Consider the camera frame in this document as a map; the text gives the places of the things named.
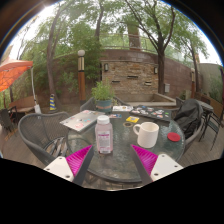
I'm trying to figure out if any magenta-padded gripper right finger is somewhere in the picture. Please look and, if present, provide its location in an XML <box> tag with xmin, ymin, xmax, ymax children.
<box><xmin>130</xmin><ymin>143</ymin><xmax>184</xmax><ymax>186</ymax></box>

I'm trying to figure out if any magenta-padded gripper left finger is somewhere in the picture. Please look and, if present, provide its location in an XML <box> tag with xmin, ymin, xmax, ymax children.
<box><xmin>44</xmin><ymin>144</ymin><xmax>96</xmax><ymax>187</ymax></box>

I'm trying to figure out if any pink drink bottle white cap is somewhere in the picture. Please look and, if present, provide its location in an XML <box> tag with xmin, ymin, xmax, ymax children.
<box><xmin>94</xmin><ymin>114</ymin><xmax>114</xmax><ymax>155</ymax></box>

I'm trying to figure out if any flat round red coaster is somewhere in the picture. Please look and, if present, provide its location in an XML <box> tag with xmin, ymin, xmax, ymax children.
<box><xmin>166</xmin><ymin>131</ymin><xmax>182</xmax><ymax>143</ymax></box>

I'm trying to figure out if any white mug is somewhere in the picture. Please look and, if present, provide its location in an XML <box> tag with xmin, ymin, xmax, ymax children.
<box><xmin>132</xmin><ymin>121</ymin><xmax>160</xmax><ymax>149</ymax></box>

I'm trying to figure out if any grey wicker chair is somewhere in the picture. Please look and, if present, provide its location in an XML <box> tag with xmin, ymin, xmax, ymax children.
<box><xmin>17</xmin><ymin>111</ymin><xmax>73</xmax><ymax>167</ymax></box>
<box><xmin>173</xmin><ymin>98</ymin><xmax>205</xmax><ymax>151</ymax></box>
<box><xmin>79</xmin><ymin>96</ymin><xmax>131</xmax><ymax>113</ymax></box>

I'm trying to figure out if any silver laptop with stickers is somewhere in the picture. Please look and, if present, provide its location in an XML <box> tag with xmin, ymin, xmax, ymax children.
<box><xmin>59</xmin><ymin>109</ymin><xmax>106</xmax><ymax>133</ymax></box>

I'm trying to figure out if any black laptop with stickers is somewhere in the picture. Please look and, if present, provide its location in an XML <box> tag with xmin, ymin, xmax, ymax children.
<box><xmin>129</xmin><ymin>105</ymin><xmax>173</xmax><ymax>123</ymax></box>

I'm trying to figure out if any yellow card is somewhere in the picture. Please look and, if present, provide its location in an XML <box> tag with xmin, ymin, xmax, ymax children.
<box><xmin>125</xmin><ymin>115</ymin><xmax>140</xmax><ymax>124</ymax></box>

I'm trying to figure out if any black jacket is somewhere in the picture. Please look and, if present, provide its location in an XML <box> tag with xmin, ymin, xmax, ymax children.
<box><xmin>173</xmin><ymin>98</ymin><xmax>204</xmax><ymax>139</ymax></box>

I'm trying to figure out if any blue yellow striped cone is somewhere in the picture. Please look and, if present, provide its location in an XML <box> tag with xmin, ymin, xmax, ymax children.
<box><xmin>49</xmin><ymin>93</ymin><xmax>58</xmax><ymax>112</ymax></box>

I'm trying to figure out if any dark metal patio chair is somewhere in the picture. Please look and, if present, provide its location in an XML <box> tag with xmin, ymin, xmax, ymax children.
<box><xmin>0</xmin><ymin>106</ymin><xmax>19</xmax><ymax>133</ymax></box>
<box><xmin>199</xmin><ymin>109</ymin><xmax>224</xmax><ymax>151</ymax></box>

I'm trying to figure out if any wooden bench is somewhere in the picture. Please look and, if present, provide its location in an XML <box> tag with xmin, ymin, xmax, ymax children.
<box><xmin>8</xmin><ymin>95</ymin><xmax>36</xmax><ymax>114</ymax></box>

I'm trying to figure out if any round dark patio table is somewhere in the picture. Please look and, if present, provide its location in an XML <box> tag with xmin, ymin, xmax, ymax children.
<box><xmin>196</xmin><ymin>98</ymin><xmax>214</xmax><ymax>114</ymax></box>

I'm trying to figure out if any potted green plant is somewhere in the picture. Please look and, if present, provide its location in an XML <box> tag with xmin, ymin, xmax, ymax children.
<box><xmin>91</xmin><ymin>81</ymin><xmax>115</xmax><ymax>114</ymax></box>

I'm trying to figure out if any tree with forked dark trunk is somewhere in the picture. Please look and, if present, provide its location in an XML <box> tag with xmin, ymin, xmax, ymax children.
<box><xmin>126</xmin><ymin>0</ymin><xmax>178</xmax><ymax>95</ymax></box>

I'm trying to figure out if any tree with thin trunk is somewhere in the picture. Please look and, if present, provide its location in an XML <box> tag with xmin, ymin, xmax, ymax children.
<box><xmin>181</xmin><ymin>29</ymin><xmax>211</xmax><ymax>93</ymax></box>

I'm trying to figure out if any tree with leaning trunk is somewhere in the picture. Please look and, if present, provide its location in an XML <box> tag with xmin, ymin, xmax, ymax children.
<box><xmin>45</xmin><ymin>6</ymin><xmax>68</xmax><ymax>108</ymax></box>

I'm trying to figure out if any closed dark red umbrella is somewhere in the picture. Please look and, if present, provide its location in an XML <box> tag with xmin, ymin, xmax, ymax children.
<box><xmin>218</xmin><ymin>64</ymin><xmax>224</xmax><ymax>101</ymax></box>

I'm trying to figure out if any orange patio umbrella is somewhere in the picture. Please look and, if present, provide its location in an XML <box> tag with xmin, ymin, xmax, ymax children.
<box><xmin>0</xmin><ymin>58</ymin><xmax>43</xmax><ymax>114</ymax></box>

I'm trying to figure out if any brown lamp post globe top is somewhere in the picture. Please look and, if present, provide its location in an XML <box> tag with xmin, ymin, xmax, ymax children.
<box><xmin>77</xmin><ymin>49</ymin><xmax>87</xmax><ymax>106</ymax></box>
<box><xmin>190</xmin><ymin>67</ymin><xmax>197</xmax><ymax>99</ymax></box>

